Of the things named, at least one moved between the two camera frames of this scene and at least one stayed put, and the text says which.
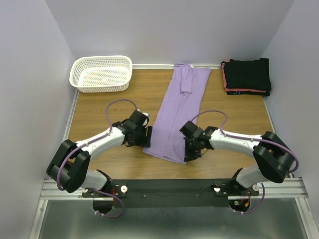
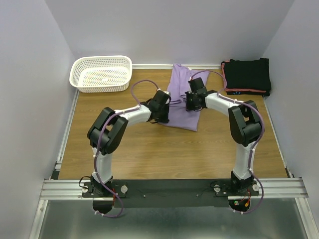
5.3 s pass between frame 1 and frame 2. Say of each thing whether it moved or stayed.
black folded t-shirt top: stayed
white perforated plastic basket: stayed
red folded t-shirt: stayed
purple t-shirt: moved
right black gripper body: moved
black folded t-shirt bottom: stayed
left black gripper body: moved
